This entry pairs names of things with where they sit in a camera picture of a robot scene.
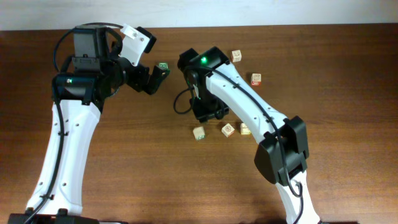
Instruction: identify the green R block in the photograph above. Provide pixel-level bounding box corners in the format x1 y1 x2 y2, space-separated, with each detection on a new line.
159 62 169 69

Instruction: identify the red snail block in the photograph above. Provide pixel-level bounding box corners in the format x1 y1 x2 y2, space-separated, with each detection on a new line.
251 73 262 86

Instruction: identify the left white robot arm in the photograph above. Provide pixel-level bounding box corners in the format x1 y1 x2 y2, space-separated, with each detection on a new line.
9 22 168 223

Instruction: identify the red shell picture block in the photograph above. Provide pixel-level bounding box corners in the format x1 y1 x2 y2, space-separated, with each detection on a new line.
221 123 235 138

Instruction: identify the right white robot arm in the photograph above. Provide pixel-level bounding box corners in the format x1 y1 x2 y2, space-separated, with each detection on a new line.
177 47 321 223

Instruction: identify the green N block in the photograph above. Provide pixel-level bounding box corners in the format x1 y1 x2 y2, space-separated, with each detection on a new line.
193 126 206 141

